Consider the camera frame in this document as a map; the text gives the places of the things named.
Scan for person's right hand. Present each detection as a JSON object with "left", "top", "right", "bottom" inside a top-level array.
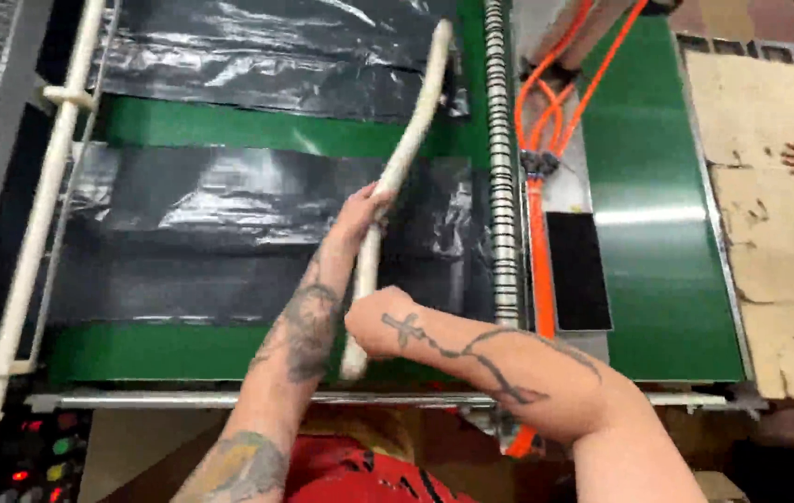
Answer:
[{"left": 344, "top": 285, "right": 427, "bottom": 360}]

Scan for black plastic bag sheet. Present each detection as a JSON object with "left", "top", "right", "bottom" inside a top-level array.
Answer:
[
  {"left": 93, "top": 0, "right": 473, "bottom": 125},
  {"left": 46, "top": 142, "right": 497, "bottom": 328}
]

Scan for person's red shirt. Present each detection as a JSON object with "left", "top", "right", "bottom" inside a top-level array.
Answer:
[{"left": 284, "top": 432, "right": 478, "bottom": 503}]

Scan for long white stick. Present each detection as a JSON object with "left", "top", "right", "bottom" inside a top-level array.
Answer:
[{"left": 339, "top": 18, "right": 455, "bottom": 381}]

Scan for silver metal crossbar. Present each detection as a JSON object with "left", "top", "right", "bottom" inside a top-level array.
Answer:
[{"left": 25, "top": 390, "right": 764, "bottom": 412}]

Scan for black rectangular plate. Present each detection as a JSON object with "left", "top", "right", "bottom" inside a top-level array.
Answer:
[{"left": 545, "top": 211, "right": 614, "bottom": 333}]

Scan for control panel with lit buttons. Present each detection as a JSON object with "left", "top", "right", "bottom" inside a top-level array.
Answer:
[{"left": 0, "top": 408, "right": 94, "bottom": 503}]

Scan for ribbed metal roller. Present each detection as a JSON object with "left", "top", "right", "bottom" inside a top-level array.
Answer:
[{"left": 482, "top": 0, "right": 522, "bottom": 331}]

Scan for grey metal machine plate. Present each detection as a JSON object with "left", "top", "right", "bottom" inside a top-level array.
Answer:
[{"left": 517, "top": 66, "right": 613, "bottom": 364}]

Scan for wide green conveyor belt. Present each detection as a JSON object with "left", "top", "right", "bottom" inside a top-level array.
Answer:
[{"left": 42, "top": 0, "right": 515, "bottom": 387}]

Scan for narrow green conveyor belt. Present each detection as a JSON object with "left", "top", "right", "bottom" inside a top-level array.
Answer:
[{"left": 577, "top": 13, "right": 748, "bottom": 384}]

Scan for person's left hand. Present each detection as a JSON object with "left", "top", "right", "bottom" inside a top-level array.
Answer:
[{"left": 326, "top": 182, "right": 398, "bottom": 258}]

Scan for white tube guide frame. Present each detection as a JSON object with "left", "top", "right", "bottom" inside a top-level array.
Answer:
[{"left": 0, "top": 0, "right": 110, "bottom": 470}]

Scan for grey metal tray frame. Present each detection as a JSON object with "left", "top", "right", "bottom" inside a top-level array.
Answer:
[{"left": 671, "top": 31, "right": 794, "bottom": 415}]

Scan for orange air hoses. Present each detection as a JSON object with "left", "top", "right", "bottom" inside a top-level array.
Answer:
[{"left": 505, "top": 0, "right": 651, "bottom": 459}]

